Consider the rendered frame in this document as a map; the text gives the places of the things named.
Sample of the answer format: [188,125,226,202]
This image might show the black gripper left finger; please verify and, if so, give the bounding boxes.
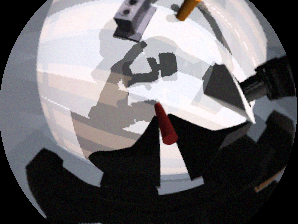
[88,116,161,188]

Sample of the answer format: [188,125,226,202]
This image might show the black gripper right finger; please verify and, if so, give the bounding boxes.
[168,115,253,181]

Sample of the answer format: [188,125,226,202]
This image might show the dark red peg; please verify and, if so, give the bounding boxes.
[154,103,178,145]

